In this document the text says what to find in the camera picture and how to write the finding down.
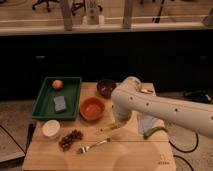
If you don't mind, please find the yellow banana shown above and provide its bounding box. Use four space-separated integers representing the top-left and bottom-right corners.
100 123 117 132

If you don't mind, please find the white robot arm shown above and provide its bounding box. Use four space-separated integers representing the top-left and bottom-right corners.
111 76 213 139

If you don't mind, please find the red bowl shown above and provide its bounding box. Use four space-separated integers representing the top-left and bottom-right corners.
79 97 105 122

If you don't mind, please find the dark maroon bowl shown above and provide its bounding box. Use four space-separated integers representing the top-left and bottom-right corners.
96 79 117 98

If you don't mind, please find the light blue cloth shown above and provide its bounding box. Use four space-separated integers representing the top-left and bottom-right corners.
137 114 157 134

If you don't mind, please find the green pepper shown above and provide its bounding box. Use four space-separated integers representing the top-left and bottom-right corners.
143 126 167 140

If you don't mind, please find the silver fork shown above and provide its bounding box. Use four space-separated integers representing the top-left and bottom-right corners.
77 138 111 154

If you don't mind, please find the bunch of dark grapes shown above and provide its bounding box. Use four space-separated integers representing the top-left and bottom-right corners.
59 130 83 151

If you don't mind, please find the grey sponge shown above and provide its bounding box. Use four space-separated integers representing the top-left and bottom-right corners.
53 96 67 113

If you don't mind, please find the green plastic tray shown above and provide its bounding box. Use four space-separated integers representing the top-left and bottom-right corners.
32 77 82 120

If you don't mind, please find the white cup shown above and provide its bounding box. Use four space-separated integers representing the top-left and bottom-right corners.
42 120 60 139

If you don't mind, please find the orange fruit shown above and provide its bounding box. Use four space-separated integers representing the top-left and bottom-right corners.
52 80 63 90

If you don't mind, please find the dark blue device on floor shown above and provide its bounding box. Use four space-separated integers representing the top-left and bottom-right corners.
184 91 212 104

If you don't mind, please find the black office chair base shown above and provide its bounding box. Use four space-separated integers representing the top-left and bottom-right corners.
32 0 60 12

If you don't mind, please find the black handled utensil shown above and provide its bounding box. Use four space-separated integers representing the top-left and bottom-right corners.
141 88 153 94

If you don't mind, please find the black cable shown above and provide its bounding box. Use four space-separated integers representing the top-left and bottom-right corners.
168 131 200 171

